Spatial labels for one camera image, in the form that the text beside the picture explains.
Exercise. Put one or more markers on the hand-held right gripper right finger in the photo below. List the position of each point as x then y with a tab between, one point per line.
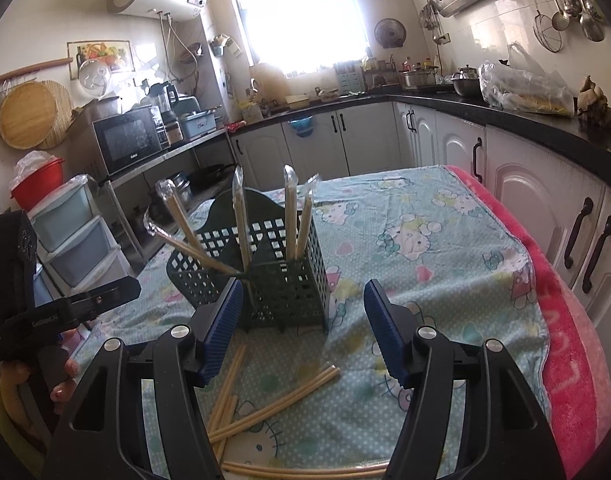
385	335

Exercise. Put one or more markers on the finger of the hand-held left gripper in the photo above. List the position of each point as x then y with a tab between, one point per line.
103	302

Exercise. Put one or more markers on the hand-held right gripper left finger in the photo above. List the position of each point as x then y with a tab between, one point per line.
223	331

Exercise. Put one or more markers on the green plastic utensil basket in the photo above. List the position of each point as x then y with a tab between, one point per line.
290	290

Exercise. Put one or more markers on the bamboo chopstick pair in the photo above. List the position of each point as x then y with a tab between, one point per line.
307	215
290	210
241	210
195	251
178	215

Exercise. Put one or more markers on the pile of chopsticks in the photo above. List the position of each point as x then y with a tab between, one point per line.
285	399

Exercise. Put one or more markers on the person's left hand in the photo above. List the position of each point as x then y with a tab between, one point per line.
64	380

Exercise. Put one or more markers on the plastic drawer unit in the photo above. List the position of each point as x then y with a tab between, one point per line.
70	220

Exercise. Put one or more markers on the red plastic bucket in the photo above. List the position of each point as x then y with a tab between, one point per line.
40	185

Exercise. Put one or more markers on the cartoon cat printed tablecloth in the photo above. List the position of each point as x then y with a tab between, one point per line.
410	210

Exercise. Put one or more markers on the stacked stainless steel pots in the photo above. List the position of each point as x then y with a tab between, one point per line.
178	190

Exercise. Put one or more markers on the yellow green garment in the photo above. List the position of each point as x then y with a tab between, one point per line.
10	420

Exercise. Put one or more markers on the round wooden board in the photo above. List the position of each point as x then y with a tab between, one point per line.
28	115

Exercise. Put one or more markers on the black frying pan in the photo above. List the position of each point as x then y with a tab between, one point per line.
208	175

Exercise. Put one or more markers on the black microwave oven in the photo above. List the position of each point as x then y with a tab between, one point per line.
128	140

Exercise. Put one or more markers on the round woven bamboo tray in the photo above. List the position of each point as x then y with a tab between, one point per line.
65	105

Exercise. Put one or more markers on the metal kitchen shelf rack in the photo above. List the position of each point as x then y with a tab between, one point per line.
195	146

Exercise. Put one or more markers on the silver countertop appliance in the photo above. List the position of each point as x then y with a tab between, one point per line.
173	132

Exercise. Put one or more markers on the pink blanket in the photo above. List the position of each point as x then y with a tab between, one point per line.
570	360

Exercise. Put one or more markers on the pale blue plastic container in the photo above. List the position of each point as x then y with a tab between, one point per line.
198	127

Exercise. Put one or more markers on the wooden rolling pin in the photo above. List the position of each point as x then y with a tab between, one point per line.
35	67

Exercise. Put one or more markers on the white lower kitchen cabinets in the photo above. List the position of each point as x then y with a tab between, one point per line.
525	185

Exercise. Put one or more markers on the black blender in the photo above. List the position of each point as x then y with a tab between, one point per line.
163	97

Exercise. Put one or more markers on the blue hanging plastic bowl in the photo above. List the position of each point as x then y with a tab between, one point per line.
301	127

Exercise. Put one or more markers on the framed fruit picture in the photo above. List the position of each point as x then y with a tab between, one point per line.
100	52

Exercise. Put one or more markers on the wooden cutting board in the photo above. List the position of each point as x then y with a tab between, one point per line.
269	82

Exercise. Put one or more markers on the black kitchen countertop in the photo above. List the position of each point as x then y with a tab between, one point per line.
535	130

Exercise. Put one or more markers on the large steel stockpot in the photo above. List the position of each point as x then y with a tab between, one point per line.
415	80

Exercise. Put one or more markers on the teal mini drawer organizer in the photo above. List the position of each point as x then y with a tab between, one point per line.
348	80

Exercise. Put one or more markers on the steel pot with lid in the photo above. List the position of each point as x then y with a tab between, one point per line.
465	82

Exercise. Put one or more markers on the row of condiment bottles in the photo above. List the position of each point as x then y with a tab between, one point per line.
428	65

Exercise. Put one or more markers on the clear plastic bag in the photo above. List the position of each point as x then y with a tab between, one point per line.
525	90

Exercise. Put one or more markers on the ginger root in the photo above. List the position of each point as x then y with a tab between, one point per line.
595	105

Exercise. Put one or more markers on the cluster of small hanging tools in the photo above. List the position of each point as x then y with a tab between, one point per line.
428	20

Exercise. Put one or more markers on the kitchen window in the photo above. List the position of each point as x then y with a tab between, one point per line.
295	15

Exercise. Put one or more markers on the row of hanging ladles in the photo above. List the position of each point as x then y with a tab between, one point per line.
591	27

